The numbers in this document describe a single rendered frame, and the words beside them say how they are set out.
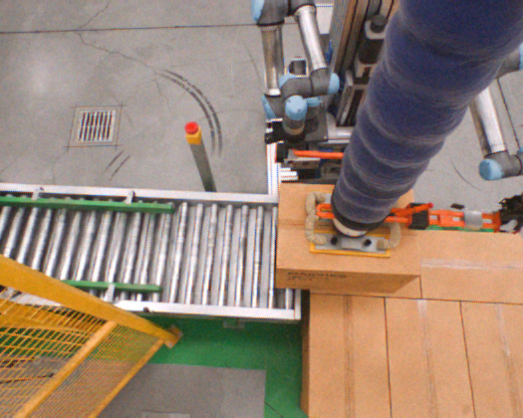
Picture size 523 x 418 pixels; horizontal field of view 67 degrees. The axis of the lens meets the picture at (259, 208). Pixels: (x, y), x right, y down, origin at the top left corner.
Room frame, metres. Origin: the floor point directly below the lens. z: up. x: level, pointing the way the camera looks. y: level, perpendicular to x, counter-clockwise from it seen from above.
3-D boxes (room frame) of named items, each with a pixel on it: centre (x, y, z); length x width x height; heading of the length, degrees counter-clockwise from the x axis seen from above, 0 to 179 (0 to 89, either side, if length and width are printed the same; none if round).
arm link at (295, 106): (0.88, -0.15, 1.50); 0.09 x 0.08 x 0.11; 8
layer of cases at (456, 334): (0.23, -0.83, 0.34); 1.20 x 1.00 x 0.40; 84
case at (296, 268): (0.57, -0.38, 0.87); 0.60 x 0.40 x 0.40; 84
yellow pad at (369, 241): (0.49, -0.38, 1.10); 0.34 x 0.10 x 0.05; 83
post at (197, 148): (1.15, 0.32, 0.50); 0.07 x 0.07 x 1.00; 84
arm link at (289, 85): (0.98, -0.15, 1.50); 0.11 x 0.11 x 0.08; 8
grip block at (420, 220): (0.56, -0.64, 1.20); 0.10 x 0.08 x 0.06; 173
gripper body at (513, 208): (0.52, -0.95, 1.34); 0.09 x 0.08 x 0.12; 83
